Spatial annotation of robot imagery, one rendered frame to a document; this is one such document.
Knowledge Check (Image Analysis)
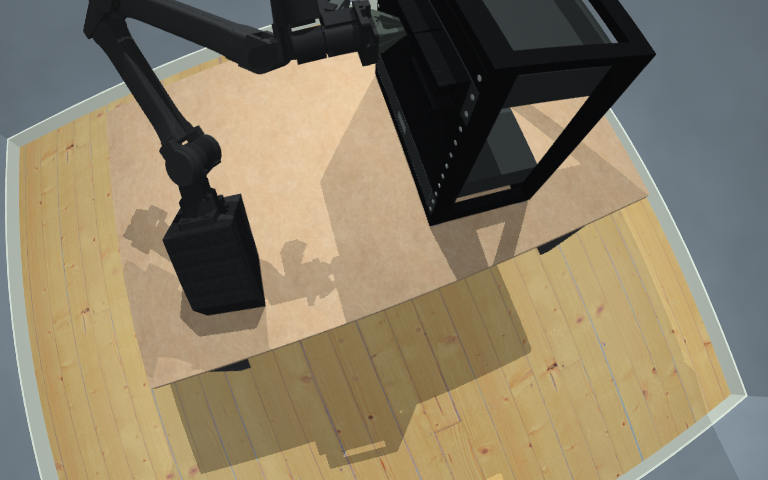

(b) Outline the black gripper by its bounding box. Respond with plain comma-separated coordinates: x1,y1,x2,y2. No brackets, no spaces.
320,0,407,66

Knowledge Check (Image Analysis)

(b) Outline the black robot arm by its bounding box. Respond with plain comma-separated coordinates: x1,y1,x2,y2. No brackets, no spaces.
83,0,357,231

